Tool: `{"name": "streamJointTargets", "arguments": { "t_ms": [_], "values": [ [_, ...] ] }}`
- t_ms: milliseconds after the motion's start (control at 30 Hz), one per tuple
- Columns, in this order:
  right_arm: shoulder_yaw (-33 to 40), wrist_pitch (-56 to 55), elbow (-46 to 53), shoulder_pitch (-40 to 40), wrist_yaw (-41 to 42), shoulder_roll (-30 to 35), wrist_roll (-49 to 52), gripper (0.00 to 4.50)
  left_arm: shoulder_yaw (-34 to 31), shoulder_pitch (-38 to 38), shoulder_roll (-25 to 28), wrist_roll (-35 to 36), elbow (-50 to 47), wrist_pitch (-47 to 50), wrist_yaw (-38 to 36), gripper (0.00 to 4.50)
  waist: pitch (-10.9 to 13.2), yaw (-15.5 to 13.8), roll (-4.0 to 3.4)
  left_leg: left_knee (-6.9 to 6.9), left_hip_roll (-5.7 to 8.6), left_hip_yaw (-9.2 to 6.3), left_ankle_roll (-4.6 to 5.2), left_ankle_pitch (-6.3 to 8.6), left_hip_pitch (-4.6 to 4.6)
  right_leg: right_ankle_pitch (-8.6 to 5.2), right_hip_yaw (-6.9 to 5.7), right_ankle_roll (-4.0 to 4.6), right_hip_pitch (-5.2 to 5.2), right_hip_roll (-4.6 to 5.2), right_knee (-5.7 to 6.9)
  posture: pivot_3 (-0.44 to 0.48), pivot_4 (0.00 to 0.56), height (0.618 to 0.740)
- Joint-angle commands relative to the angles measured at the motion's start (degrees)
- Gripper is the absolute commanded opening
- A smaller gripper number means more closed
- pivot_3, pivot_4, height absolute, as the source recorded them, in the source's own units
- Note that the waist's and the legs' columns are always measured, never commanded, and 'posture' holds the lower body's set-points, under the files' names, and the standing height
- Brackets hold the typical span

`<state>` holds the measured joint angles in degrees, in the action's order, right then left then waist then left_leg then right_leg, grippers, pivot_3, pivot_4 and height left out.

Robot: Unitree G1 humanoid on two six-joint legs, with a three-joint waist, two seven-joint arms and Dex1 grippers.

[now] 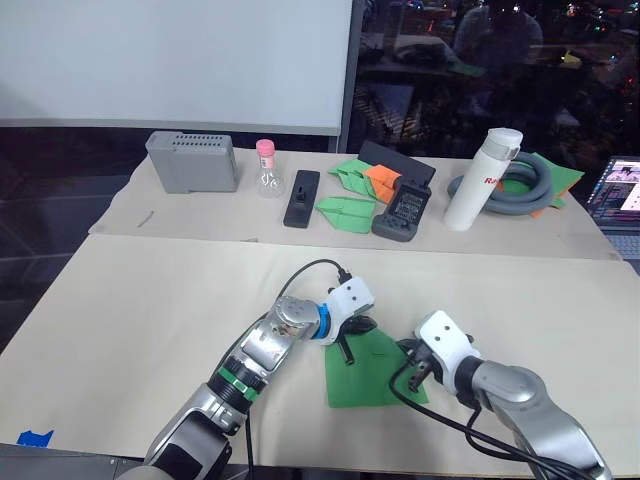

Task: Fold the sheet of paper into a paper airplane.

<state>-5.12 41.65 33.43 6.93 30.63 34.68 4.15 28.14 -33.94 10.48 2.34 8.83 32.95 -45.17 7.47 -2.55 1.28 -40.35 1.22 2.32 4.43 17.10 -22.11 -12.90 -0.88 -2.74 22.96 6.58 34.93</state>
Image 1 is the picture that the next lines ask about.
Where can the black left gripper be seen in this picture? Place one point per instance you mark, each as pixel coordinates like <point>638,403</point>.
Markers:
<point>356,325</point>

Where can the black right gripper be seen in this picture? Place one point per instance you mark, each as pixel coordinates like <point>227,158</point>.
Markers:
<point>425,362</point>

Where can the green paper sheet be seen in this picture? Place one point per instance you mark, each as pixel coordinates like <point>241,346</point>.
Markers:
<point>370,380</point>

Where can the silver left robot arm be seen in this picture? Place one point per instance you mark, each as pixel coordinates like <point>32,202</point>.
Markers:
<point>260,350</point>

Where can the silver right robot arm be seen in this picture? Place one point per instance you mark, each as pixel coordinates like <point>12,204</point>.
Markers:
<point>530,405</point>

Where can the green paper airplane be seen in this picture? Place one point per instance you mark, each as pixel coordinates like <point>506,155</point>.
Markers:
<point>347,214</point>

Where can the orange folded paper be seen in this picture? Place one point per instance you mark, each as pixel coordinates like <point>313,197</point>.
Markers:
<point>385,182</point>

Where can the green folded paper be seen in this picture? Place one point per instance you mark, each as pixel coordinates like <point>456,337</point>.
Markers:
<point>352,175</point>

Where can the black handheld controller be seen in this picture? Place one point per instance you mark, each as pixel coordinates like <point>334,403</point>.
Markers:
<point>402,212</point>

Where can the black flat rectangular device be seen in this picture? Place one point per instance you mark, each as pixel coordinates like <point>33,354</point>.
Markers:
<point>301,200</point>

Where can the black flat panel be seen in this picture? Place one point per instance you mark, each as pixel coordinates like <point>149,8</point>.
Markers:
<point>395,160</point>

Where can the clear flask with pink cap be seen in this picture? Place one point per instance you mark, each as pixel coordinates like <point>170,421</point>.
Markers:
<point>269,177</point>

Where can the white insulated bottle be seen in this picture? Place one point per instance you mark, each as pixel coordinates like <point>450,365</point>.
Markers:
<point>475,185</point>

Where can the grey vented plastic box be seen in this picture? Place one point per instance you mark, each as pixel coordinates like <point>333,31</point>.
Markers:
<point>192,165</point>

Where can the small thin stick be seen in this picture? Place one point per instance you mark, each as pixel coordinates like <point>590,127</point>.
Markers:
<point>145,219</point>

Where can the open laptop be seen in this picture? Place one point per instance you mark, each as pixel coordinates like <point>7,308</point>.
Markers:
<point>617,200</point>

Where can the blue tape piece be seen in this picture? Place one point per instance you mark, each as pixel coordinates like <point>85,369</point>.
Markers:
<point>35,439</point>

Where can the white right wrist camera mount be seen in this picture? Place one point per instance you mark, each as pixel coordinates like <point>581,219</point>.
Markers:
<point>445,340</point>

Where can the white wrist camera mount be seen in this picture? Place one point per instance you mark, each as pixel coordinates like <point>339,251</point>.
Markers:
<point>352,295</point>
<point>445,340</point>

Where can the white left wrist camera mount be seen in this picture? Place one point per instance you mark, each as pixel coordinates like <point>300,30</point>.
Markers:
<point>352,295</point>

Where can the white board with grey frame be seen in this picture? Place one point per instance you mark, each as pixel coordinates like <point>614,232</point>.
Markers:
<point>175,60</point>

